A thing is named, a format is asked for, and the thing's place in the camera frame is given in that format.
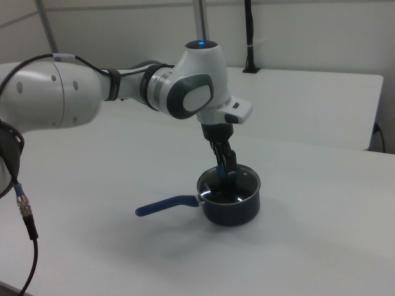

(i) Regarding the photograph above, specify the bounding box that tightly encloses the black camera stand with tape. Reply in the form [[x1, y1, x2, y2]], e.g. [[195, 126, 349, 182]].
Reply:
[[242, 0, 262, 74]]

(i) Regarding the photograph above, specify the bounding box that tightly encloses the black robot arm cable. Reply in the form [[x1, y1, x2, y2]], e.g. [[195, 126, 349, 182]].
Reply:
[[0, 53, 175, 296]]

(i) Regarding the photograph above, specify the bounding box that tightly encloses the grey metal partition post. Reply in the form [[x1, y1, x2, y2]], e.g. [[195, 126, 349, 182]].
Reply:
[[192, 0, 212, 43], [36, 0, 60, 54]]

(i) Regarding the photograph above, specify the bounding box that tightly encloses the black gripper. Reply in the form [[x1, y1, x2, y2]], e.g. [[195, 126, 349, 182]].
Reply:
[[200, 121, 238, 178]]

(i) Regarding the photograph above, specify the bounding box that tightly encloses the dark blue saucepan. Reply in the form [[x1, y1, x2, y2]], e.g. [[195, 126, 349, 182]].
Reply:
[[135, 165, 262, 227]]

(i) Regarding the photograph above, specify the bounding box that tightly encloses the black wall cable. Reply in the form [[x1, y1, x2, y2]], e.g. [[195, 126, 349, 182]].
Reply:
[[373, 122, 386, 152]]

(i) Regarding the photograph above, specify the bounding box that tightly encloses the glass lid with blue knob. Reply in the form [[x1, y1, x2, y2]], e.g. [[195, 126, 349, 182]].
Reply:
[[196, 165, 262, 206]]

